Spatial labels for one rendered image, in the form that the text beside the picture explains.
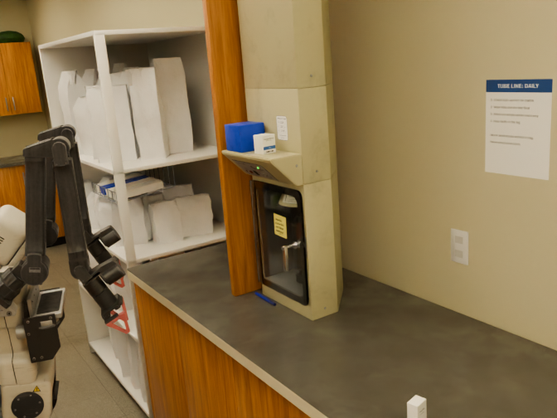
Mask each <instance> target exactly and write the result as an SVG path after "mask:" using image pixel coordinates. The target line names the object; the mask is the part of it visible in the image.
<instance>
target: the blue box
mask: <svg viewBox="0 0 557 418"><path fill-rule="evenodd" d="M264 131H265V130H264V123H263V122H254V121H246V122H239V123H233V124H225V139H226V147H227V150H228V151H233V152H237V153H245V152H250V151H254V135H256V134H264Z"/></svg>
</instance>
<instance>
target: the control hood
mask: <svg viewBox="0 0 557 418"><path fill-rule="evenodd" d="M221 152H222V154H224V155H225V156H226V157H227V158H228V159H229V160H230V161H231V162H232V163H233V164H235V165H236V166H237V167H238V168H239V169H241V170H242V171H243V172H244V173H245V174H248V173H247V172H246V171H245V170H244V169H243V168H241V167H240V166H239V165H238V164H237V163H235V162H234V161H233V160H237V161H241V162H246V163H253V164H258V165H261V166H262V167H263V168H265V169H266V170H267V171H268V172H269V173H270V174H272V175H273V176H274V177H275V178H276V179H277V180H278V181H277V180H274V181H277V182H284V183H287V184H291V185H295V186H301V185H303V169H302V156H301V154H300V153H290V152H284V151H279V150H276V153H268V154H257V153H254V151H250V152H245V153H237V152H233V151H228V150H227V149H226V150H222V151H221ZM232 159H233V160H232ZM249 175H251V174H249Z"/></svg>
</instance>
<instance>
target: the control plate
mask: <svg viewBox="0 0 557 418"><path fill-rule="evenodd" d="M232 160H233V159H232ZM233 161H234V162H235V163H237V164H238V165H239V166H240V167H241V168H243V169H244V170H245V171H246V170H247V171H248V172H247V171H246V172H247V173H248V174H251V175H255V176H259V177H266V178H269V179H273V180H277V179H276V178H275V177H274V176H273V175H272V174H270V173H269V172H268V171H267V170H266V169H265V168H263V167H262V166H261V165H258V164H253V163H246V162H241V161H237V160H233ZM251 166H252V167H251ZM257 167H258V168H257ZM249 170H250V171H252V172H253V173H251V172H250V171H249ZM254 171H256V172H257V173H261V174H260V175H257V174H256V173H255V172H254ZM263 174H265V175H263ZM267 174H268V176H267ZM277 181H278V180H277Z"/></svg>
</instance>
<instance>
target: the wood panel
mask: <svg viewBox="0 0 557 418"><path fill-rule="evenodd" d="M202 6H203V15H204V23H205V32H206V48H207V55H208V64H209V72H210V81H211V97H212V105H213V113H214V121H215V130H216V146H217V154H218V163H219V170H220V186H221V195H222V203H223V212H224V220H225V235H226V244H227V252H228V261H229V269H230V284H231V293H232V294H233V295H234V296H235V297H236V296H239V295H242V294H246V293H249V292H252V291H255V290H257V289H262V283H260V282H258V273H257V263H256V254H255V244H254V227H253V217H252V207H251V198H250V189H249V180H253V178H252V175H249V174H245V173H244V172H243V171H242V170H241V169H239V168H238V167H237V166H236V165H235V164H233V163H232V162H231V161H230V160H229V159H228V158H227V157H226V156H225V155H224V154H222V152H221V151H222V150H226V149H227V147H226V139H225V124H233V123H239V122H246V121H248V119H247V109H246V100H245V82H244V72H243V62H242V52H241V43H240V24H239V15H238V5H237V0H202Z"/></svg>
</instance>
